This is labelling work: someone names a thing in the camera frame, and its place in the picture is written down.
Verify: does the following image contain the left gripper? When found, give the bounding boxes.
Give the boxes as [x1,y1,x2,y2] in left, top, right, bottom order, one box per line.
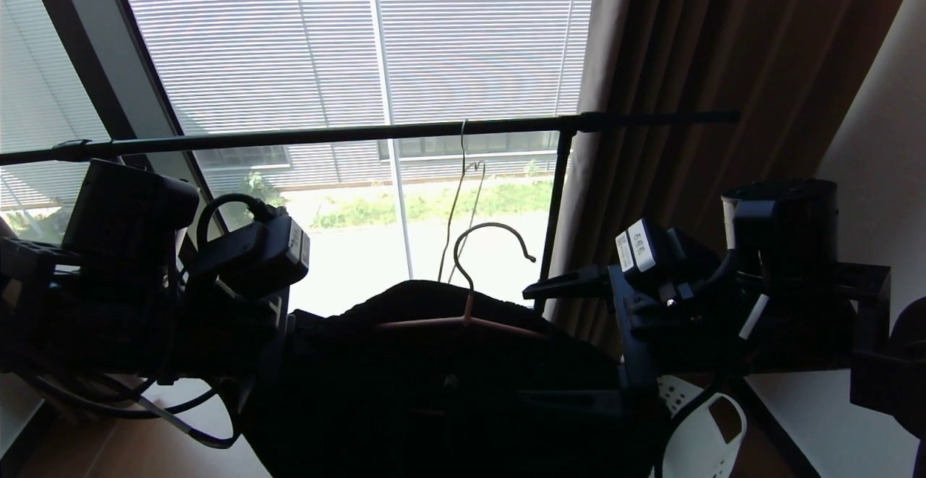
[172,291,295,393]

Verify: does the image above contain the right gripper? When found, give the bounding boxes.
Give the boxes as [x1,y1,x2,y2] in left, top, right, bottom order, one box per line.
[517,265,735,419]

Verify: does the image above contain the pink clothes hanger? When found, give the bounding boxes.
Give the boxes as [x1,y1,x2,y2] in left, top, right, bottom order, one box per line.
[376,222,545,339]
[436,119,487,285]

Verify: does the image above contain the black garment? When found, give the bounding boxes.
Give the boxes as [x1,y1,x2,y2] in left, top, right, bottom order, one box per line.
[242,279,670,478]

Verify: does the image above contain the white laundry basket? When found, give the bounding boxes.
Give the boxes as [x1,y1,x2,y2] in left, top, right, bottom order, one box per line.
[651,373,748,478]

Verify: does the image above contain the black clothes rack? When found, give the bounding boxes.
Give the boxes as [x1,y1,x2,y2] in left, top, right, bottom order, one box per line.
[0,109,740,312]

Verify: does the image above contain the window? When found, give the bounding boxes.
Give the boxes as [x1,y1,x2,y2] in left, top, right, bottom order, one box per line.
[0,0,601,320]

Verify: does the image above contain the brown curtain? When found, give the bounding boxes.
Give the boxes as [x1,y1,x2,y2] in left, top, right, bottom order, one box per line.
[546,0,926,349]

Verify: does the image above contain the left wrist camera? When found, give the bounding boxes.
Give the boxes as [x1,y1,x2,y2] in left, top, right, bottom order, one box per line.
[184,214,312,299]

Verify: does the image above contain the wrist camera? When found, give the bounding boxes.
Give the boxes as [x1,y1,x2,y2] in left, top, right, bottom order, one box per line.
[615,218,697,299]
[184,214,312,299]

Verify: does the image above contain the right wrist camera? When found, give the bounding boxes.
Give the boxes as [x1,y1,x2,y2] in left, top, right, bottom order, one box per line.
[615,218,697,299]

